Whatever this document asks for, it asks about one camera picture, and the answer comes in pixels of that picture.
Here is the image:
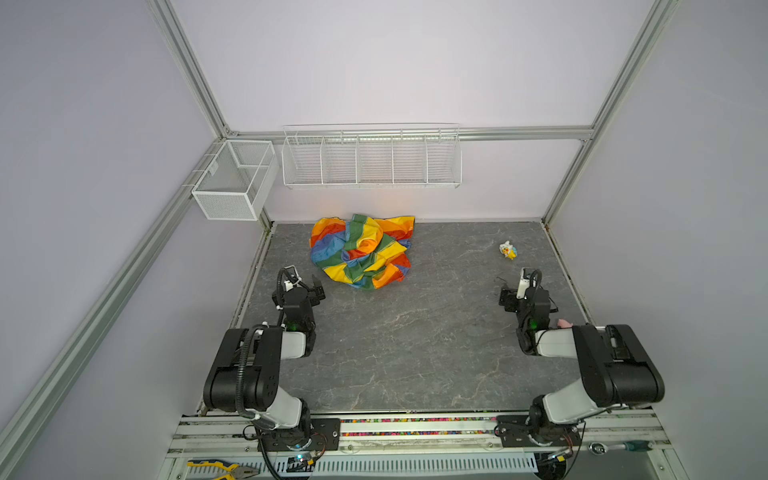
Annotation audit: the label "rainbow striped jacket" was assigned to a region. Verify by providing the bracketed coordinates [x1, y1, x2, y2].
[309, 214, 415, 290]

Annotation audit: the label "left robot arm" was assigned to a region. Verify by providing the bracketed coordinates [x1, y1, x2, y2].
[202, 278, 325, 437]

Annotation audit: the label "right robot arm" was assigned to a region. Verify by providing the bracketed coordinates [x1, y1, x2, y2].
[499, 287, 666, 436]

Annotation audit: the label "small yellow white toy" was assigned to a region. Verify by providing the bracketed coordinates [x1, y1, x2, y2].
[499, 241, 518, 260]

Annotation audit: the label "white mesh box basket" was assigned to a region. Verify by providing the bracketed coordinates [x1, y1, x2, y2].
[192, 140, 279, 221]

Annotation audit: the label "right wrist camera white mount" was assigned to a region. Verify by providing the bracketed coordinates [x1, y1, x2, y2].
[516, 268, 533, 299]

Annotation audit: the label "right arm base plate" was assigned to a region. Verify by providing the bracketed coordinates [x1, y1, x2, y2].
[493, 413, 582, 448]

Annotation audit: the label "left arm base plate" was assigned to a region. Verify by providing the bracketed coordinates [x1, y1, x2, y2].
[259, 417, 341, 452]

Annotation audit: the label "green handled screwdriver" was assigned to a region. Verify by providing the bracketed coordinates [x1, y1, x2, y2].
[588, 440, 654, 456]

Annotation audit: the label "white wire basket long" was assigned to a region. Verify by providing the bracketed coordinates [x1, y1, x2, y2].
[282, 123, 463, 188]

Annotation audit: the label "white slotted cable duct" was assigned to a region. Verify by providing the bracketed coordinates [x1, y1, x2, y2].
[312, 452, 539, 478]

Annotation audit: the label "yellow handled pliers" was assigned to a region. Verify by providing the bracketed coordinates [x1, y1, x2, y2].
[187, 459, 260, 480]

